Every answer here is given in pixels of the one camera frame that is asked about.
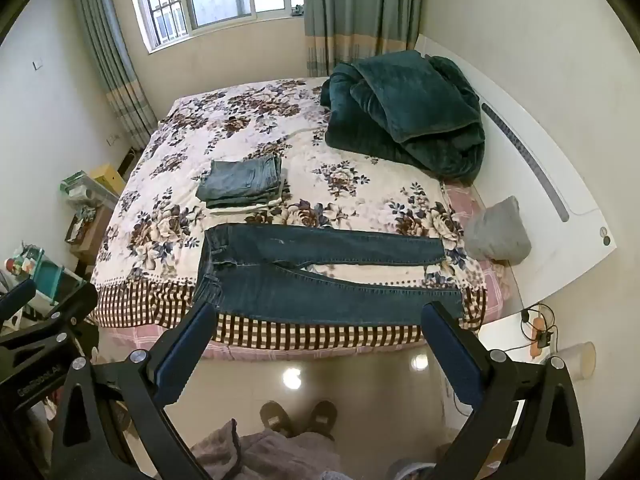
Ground olive green folded clothes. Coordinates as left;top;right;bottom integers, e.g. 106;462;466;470
196;155;287;209

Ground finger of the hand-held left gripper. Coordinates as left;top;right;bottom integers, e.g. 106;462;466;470
0;282;99;361
0;278;38;318

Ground white bed headboard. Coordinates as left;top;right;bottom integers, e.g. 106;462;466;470
415;34;618;313

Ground orange power strip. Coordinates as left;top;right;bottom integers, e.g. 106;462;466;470
529;316;554;359

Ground yellow cardboard box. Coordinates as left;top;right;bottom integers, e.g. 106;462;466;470
90;162;126;196

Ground black cable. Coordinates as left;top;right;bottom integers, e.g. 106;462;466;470
519;303;557;348

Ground brown slipper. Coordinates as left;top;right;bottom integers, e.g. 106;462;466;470
304;400;339;442
260;401;297;437

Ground person's grey-purple robe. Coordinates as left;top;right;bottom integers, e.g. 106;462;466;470
192;417;353;480

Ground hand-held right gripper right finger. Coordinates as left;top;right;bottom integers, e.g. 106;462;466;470
421;301;586;480

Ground white nightstand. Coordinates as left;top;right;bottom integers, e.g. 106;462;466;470
475;310;557;362

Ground green and white box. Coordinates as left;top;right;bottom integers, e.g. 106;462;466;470
60;170;93;198

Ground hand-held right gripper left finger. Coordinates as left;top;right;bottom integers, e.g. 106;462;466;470
50;301;218;480

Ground grey-green curtain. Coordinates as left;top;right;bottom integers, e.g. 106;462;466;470
72;0;160;152
302;0;431;79

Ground dark blue jeans pants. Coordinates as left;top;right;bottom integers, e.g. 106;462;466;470
192;223;466;329

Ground dark green plush blanket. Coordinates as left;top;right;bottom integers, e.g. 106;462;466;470
320;50;487;183

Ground brown wooden cabinet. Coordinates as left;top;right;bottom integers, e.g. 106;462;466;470
65;205;115;266

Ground white plastic cup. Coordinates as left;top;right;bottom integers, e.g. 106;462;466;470
547;341;597;382

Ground floral bed sheet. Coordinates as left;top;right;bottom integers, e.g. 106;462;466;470
90;77;488;361

